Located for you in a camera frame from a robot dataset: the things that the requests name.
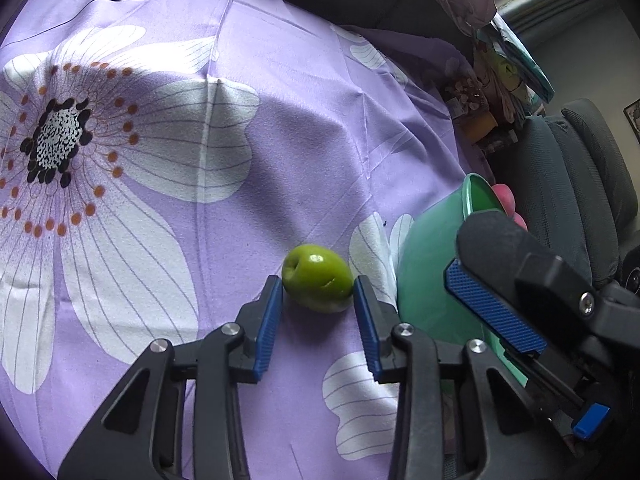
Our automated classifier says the dark ribbed pillow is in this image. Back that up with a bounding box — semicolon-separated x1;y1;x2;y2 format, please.
327;0;476;58

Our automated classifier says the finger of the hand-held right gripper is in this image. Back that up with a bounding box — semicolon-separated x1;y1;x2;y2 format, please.
444;211;598;355
502;347;612;443

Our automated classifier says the purple floral bedsheet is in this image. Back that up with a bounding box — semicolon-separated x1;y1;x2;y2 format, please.
0;0;497;480

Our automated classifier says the dark fabric chair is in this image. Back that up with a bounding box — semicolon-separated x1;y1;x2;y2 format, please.
492;97;640;306

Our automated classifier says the framed wall picture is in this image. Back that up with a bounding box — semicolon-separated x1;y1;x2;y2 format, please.
623;99;640;137

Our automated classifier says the green plastic bowl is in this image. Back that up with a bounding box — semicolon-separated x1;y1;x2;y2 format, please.
396;172;532;396

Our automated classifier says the colourful pile of items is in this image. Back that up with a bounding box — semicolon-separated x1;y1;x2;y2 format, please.
440;12;557;153

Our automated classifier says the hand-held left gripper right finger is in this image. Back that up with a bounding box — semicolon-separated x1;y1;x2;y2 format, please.
352;275;584;480

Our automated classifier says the green apple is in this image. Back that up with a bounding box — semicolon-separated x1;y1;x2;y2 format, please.
281;244;354;313

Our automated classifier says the pink plush toy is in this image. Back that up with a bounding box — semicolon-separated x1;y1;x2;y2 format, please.
491;183;529;232

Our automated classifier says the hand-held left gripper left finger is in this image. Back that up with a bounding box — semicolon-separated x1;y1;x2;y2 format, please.
57;275;285;480

